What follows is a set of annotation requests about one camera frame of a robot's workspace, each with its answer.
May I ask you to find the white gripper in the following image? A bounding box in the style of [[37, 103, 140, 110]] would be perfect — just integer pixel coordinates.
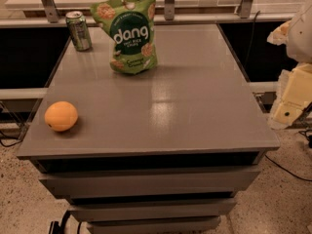
[[267, 0, 312, 130]]

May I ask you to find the green rice chip bag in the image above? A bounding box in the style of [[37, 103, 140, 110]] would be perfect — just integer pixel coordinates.
[[91, 0, 158, 74]]

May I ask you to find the grey drawer cabinet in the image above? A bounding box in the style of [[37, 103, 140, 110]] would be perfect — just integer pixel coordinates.
[[18, 25, 279, 234]]

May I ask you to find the green soda can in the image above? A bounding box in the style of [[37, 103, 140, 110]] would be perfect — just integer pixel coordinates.
[[65, 11, 92, 51]]

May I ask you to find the orange fruit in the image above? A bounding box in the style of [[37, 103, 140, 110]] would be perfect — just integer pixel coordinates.
[[44, 101, 78, 132]]

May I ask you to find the black floor cable right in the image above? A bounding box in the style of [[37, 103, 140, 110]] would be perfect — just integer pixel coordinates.
[[264, 154, 312, 182]]

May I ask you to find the black floor cable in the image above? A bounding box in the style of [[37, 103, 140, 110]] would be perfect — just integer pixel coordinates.
[[264, 154, 312, 182], [0, 129, 23, 148]]

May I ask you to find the metal railing frame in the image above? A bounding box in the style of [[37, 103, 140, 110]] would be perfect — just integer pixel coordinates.
[[0, 0, 308, 28]]

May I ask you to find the black floor cable left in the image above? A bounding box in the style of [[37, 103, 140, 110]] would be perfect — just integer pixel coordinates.
[[0, 129, 23, 148]]

